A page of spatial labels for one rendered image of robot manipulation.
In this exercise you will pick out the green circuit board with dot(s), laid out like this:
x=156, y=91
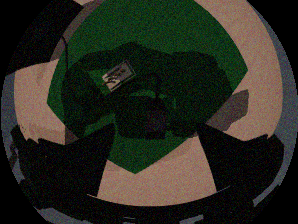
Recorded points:
x=198, y=62

